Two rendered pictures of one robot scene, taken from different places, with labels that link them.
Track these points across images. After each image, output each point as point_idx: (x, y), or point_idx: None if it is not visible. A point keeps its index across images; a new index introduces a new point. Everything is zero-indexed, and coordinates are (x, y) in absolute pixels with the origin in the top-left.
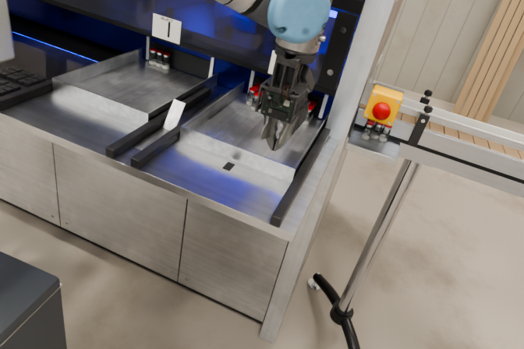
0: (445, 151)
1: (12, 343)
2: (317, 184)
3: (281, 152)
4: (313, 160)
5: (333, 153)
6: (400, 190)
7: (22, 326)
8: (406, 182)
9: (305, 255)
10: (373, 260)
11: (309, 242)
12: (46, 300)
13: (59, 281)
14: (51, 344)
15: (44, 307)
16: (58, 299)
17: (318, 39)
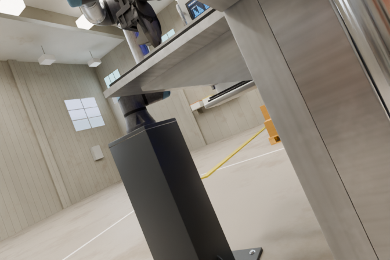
0: None
1: (132, 141)
2: (144, 62)
3: None
4: (163, 44)
5: (192, 28)
6: (336, 17)
7: (133, 137)
8: None
9: (329, 219)
10: None
11: (336, 197)
12: (140, 132)
13: (144, 127)
14: (150, 156)
15: (140, 135)
16: (146, 136)
17: None
